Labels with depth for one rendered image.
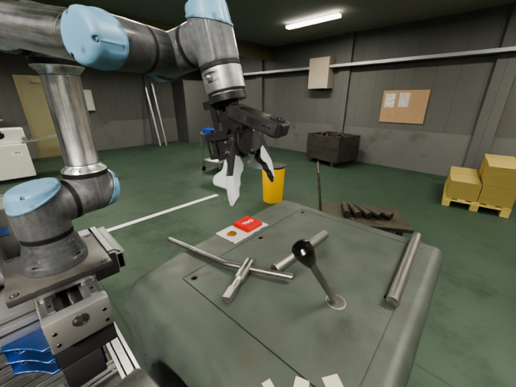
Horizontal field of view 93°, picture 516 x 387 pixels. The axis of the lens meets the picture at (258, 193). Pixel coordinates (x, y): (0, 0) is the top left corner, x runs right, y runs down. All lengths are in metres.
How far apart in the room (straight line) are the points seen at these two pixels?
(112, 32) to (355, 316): 0.57
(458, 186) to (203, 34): 4.61
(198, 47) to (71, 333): 0.71
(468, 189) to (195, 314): 4.64
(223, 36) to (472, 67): 6.31
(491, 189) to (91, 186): 4.78
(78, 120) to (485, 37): 6.53
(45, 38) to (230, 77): 0.29
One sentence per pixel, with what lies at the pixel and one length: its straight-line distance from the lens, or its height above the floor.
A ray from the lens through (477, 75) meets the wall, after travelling 6.63.
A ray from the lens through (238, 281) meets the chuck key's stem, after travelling 0.50.
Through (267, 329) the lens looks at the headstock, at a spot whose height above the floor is 1.25.
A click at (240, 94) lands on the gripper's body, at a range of 0.48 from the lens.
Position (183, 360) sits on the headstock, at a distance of 0.46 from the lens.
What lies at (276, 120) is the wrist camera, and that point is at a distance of 0.44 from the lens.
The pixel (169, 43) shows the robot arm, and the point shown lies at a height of 1.69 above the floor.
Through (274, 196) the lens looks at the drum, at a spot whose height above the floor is 0.12.
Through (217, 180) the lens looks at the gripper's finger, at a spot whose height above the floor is 1.45.
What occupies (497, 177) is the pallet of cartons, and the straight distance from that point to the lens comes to 4.85.
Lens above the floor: 1.60
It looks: 21 degrees down
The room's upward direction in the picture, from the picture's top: straight up
